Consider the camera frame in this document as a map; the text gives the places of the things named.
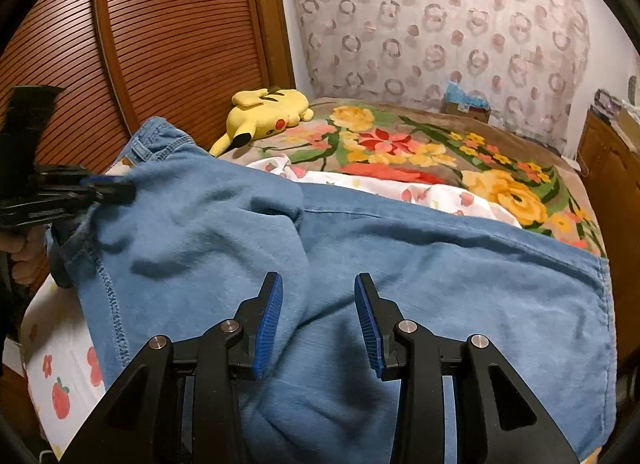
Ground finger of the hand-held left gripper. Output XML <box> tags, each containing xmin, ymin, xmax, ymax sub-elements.
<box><xmin>0</xmin><ymin>190</ymin><xmax>135</xmax><ymax>230</ymax></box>
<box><xmin>34</xmin><ymin>163</ymin><xmax>137</xmax><ymax>195</ymax></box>

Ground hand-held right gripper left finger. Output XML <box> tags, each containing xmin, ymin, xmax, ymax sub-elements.
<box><xmin>60</xmin><ymin>271</ymin><xmax>284</xmax><ymax>464</ymax></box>

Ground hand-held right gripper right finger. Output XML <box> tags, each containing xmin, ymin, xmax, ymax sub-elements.
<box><xmin>354</xmin><ymin>273</ymin><xmax>581</xmax><ymax>464</ymax></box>

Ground blue denim pants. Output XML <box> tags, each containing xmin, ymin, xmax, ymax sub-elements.
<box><xmin>44</xmin><ymin>116</ymin><xmax>618</xmax><ymax>464</ymax></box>

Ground person's left hand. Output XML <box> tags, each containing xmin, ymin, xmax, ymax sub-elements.
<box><xmin>0</xmin><ymin>226</ymin><xmax>49</xmax><ymax>288</ymax></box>

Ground wooden louvred wardrobe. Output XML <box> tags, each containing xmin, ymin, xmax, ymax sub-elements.
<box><xmin>0</xmin><ymin>0</ymin><xmax>296</xmax><ymax>181</ymax></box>

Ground floral blanket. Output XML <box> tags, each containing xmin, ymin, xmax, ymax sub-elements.
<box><xmin>217</xmin><ymin>96</ymin><xmax>608</xmax><ymax>258</ymax></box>

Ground yellow plush toy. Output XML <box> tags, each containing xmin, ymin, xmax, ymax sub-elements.
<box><xmin>209</xmin><ymin>86</ymin><xmax>315</xmax><ymax>158</ymax></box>

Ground cardboard box with blue items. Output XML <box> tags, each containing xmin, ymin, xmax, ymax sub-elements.
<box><xmin>440</xmin><ymin>81</ymin><xmax>492</xmax><ymax>124</ymax></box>

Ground wooden sideboard cabinet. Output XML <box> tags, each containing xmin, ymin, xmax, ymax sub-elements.
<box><xmin>577</xmin><ymin>109</ymin><xmax>640</xmax><ymax>361</ymax></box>

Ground sheer circle-patterned curtain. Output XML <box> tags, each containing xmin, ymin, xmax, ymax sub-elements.
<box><xmin>287</xmin><ymin>0</ymin><xmax>592</xmax><ymax>146</ymax></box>

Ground stack of small boxes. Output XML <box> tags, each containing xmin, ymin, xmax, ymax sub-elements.
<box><xmin>593</xmin><ymin>88</ymin><xmax>623</xmax><ymax>120</ymax></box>

